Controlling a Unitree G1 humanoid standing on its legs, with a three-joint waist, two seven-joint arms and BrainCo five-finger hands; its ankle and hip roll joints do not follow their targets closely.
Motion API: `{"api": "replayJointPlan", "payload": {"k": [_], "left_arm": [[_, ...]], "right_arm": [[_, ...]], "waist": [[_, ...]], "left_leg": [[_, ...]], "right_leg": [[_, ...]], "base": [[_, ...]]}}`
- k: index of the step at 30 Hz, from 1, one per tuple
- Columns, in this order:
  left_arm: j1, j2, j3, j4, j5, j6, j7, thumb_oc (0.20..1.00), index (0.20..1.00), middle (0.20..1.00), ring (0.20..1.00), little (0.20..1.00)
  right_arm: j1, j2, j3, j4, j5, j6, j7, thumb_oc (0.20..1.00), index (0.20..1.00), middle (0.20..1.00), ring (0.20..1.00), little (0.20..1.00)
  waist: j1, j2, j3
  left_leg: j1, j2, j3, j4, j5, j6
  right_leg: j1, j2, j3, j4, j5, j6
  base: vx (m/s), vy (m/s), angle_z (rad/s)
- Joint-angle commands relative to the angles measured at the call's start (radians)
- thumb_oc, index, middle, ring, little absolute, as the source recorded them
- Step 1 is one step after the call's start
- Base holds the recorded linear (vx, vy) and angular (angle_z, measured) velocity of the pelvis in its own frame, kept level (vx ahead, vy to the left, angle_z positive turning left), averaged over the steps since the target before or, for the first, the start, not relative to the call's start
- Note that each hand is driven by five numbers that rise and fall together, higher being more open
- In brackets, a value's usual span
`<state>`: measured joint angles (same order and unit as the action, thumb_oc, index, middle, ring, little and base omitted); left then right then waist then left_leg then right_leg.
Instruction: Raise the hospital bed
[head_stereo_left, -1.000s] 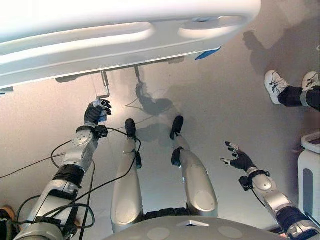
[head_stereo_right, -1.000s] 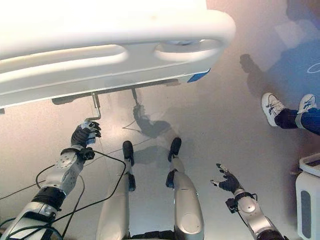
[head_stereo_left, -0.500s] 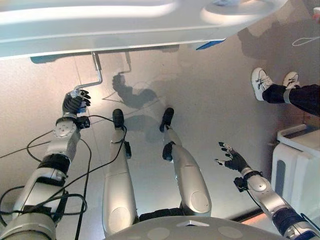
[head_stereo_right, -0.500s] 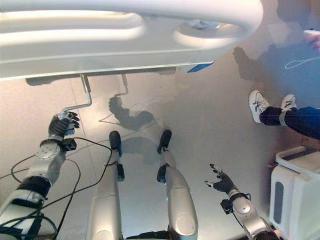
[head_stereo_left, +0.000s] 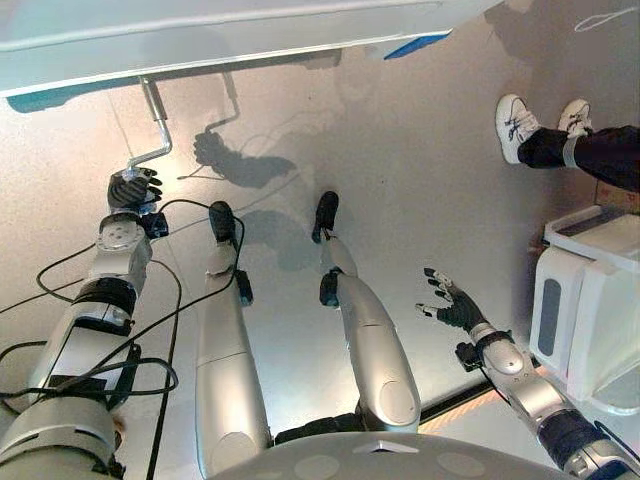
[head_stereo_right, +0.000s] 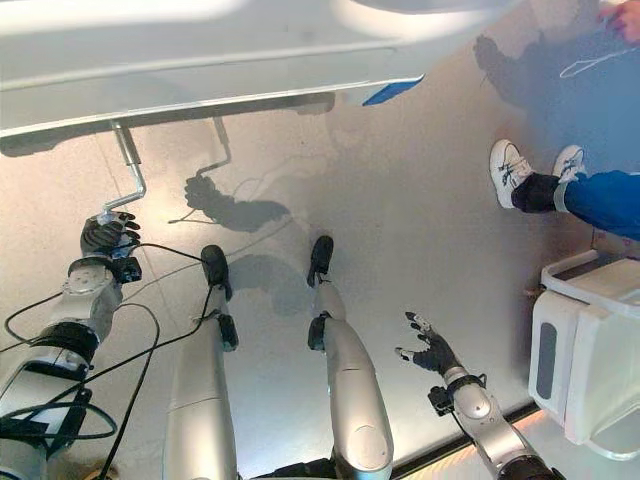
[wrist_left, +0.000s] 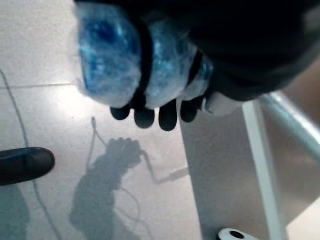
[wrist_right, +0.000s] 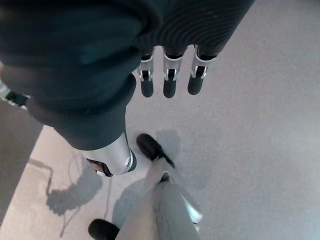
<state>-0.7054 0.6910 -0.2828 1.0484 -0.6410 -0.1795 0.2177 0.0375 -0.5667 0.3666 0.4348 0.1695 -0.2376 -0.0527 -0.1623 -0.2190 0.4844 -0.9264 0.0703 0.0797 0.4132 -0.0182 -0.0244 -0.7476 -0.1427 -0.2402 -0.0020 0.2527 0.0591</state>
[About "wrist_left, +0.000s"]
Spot blue plastic-wrapped crank handle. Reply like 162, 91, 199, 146
74, 4, 215, 106

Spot black and white caster wheel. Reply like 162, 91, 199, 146
216, 226, 252, 240

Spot white bed frame bar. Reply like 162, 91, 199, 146
241, 99, 288, 240

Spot long thin white cable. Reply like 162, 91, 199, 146
0, 69, 58, 240

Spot silver bed rail tube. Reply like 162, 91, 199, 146
259, 92, 320, 164

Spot white cable with plug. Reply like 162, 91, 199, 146
84, 116, 111, 173

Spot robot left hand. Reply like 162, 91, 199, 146
74, 0, 320, 132

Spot dark robot foot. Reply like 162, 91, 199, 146
0, 146, 56, 186

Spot grey bed end panel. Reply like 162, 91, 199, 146
180, 99, 276, 240

